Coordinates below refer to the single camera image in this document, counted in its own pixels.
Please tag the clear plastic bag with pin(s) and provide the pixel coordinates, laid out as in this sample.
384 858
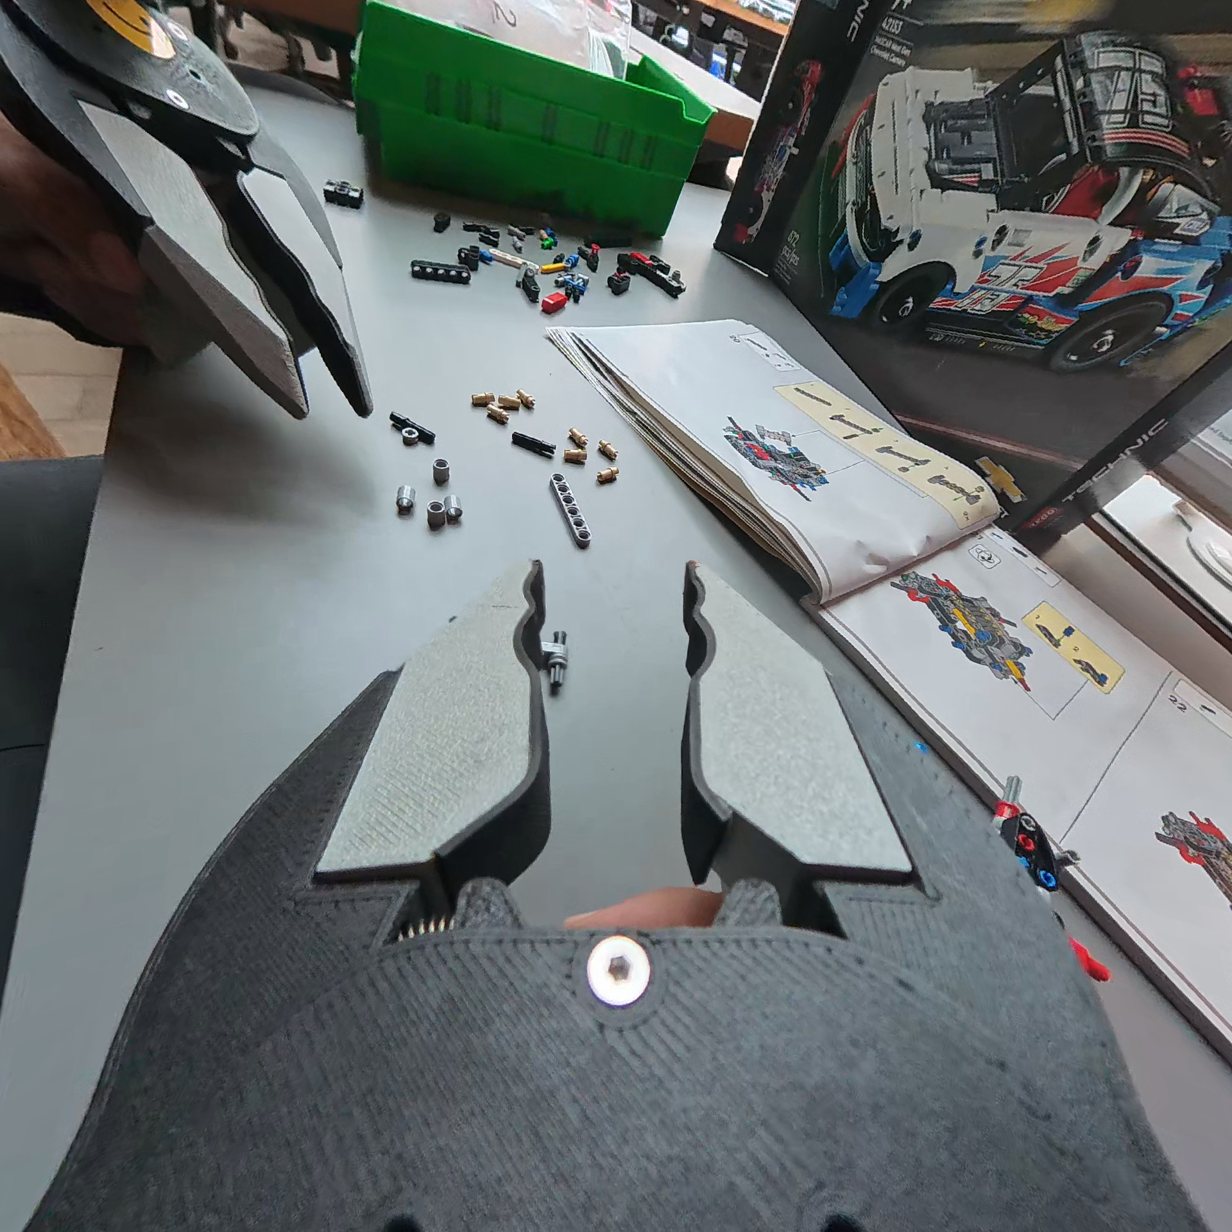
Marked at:
538 29

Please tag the black red lego assembly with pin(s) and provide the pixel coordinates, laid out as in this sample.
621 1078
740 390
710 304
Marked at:
645 273

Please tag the wooden table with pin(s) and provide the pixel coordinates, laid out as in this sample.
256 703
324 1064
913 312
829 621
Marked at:
740 107

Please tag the black lego beam with holes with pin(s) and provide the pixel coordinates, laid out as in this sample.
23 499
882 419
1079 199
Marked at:
442 273

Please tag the pile of small lego pieces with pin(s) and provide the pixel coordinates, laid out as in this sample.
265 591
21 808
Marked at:
552 304

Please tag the lego set box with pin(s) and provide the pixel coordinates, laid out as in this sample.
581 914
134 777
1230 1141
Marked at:
962 193

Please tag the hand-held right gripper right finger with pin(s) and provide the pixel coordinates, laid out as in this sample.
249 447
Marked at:
788 741

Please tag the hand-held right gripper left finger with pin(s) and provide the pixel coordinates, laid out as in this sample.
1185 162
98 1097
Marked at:
451 732

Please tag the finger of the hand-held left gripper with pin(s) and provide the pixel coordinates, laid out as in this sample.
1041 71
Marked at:
298 251
201 269

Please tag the grey lego beam with holes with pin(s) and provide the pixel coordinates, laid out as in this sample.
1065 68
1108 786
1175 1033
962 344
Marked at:
570 510

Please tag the person's left hand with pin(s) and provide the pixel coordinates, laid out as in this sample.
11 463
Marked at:
57 251

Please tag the partly built lego model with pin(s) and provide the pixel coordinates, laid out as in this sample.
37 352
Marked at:
1033 847

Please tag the small grey black lego axle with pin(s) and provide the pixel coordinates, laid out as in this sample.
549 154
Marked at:
556 660

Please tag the scatter of tan lego pins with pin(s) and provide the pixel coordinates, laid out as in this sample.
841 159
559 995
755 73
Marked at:
574 455

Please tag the small black lego block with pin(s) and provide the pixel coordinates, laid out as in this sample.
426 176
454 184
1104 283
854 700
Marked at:
342 193

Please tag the black lego pin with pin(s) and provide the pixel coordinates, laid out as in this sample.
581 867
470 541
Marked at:
532 444

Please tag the open instruction booklet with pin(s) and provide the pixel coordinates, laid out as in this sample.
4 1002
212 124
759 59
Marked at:
673 385

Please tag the green plastic bin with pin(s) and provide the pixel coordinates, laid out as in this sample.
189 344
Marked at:
529 135

